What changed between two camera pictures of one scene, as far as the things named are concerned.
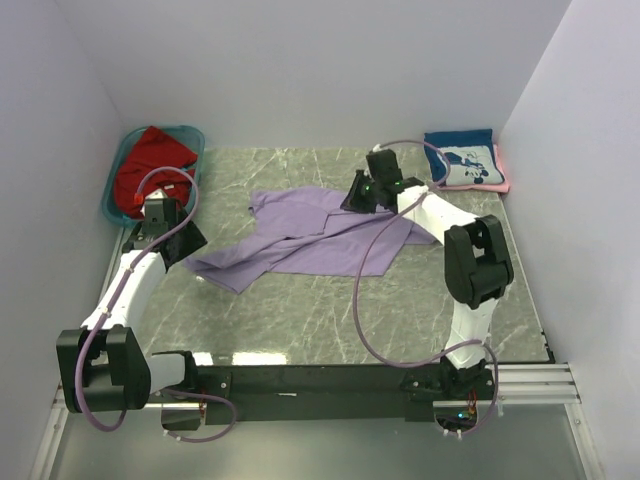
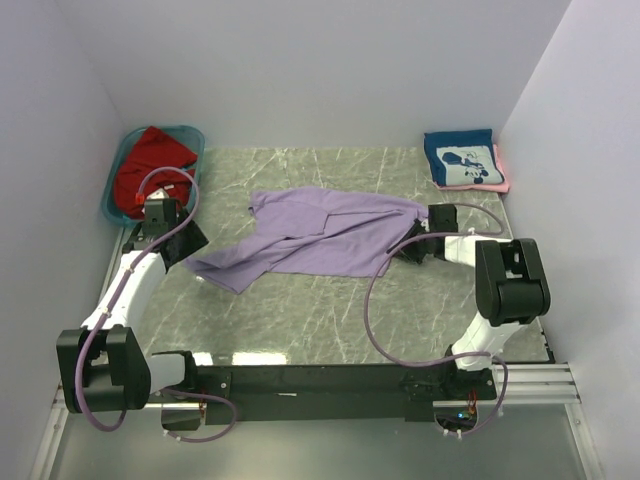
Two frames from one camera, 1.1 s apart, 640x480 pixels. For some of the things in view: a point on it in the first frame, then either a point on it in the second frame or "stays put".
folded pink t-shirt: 501,187 stays put
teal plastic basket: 189,137 stays put
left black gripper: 194,240 stays put
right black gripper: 354,202 → 417,227
